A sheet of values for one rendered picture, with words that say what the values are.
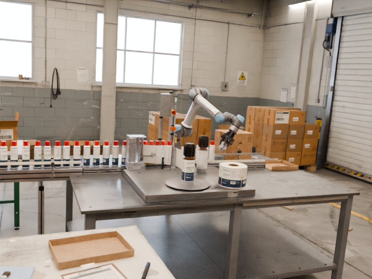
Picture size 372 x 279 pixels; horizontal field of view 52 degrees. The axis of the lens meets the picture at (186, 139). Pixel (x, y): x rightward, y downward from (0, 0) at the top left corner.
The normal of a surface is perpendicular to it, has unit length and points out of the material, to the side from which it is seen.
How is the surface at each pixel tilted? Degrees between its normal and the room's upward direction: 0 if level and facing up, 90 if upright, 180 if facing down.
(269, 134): 90
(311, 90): 90
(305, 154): 88
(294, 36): 90
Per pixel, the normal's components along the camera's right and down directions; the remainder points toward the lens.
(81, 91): 0.39, 0.18
